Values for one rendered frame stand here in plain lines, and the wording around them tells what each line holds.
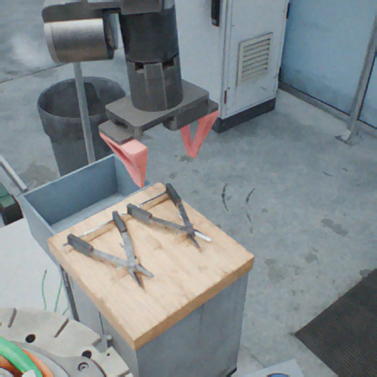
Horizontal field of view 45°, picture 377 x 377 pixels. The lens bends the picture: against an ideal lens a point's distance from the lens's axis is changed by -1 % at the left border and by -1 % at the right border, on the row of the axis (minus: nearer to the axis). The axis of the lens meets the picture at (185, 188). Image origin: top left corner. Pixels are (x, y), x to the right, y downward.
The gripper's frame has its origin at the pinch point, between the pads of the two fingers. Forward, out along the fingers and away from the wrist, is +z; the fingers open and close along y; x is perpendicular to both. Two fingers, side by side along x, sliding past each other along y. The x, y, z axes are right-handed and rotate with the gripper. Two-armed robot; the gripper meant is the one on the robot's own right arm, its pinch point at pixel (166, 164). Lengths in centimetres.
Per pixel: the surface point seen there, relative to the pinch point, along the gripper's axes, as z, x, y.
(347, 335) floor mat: 119, -4, -73
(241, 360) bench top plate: 39.3, 8.9, -4.5
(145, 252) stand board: 9.8, 1.7, 6.0
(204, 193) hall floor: 117, -100, -89
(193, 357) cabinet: 24.1, 10.2, 6.4
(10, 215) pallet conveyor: 40, -57, 9
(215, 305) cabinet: 15.9, 10.6, 2.1
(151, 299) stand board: 9.9, 8.2, 9.9
